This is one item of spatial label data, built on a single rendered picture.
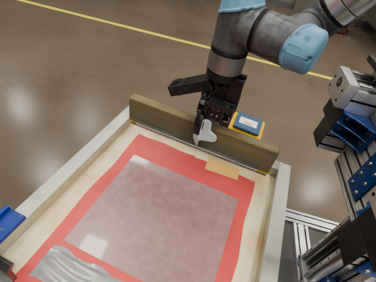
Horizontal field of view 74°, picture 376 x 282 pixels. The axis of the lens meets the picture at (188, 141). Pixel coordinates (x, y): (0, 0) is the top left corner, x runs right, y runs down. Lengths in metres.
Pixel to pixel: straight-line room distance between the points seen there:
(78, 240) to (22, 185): 1.42
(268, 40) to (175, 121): 0.31
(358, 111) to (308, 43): 0.59
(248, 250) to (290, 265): 0.95
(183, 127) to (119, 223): 0.28
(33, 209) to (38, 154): 1.54
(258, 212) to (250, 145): 0.21
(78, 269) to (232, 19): 0.57
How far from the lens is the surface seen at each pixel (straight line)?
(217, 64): 0.51
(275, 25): 0.46
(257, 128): 0.97
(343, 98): 0.96
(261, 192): 0.79
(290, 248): 1.66
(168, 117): 0.65
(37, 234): 0.68
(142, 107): 0.68
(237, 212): 0.72
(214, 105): 0.56
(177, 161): 0.78
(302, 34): 0.45
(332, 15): 0.55
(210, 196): 0.72
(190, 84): 0.57
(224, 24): 0.49
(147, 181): 0.72
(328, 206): 2.31
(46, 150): 2.21
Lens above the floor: 1.54
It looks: 43 degrees down
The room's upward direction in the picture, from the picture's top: 12 degrees clockwise
